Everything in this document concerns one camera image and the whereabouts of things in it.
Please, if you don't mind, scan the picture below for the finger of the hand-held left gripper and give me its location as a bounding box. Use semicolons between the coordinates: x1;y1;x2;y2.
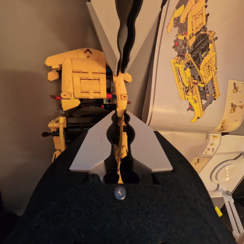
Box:
122;0;168;75
87;0;125;77

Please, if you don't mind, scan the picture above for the toy car instruction booklet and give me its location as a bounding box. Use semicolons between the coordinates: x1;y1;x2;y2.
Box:
142;0;244;174

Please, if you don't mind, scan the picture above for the yellow toy brick car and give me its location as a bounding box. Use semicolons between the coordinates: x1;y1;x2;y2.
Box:
42;48;132;184

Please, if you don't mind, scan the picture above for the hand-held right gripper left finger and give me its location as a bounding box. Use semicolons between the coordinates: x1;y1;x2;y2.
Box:
70;110;119;184

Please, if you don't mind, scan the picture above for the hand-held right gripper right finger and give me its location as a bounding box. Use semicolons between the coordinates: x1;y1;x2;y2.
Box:
122;110;173;184

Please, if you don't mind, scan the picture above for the grey desk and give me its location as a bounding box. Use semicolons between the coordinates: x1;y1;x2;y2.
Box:
0;0;162;216

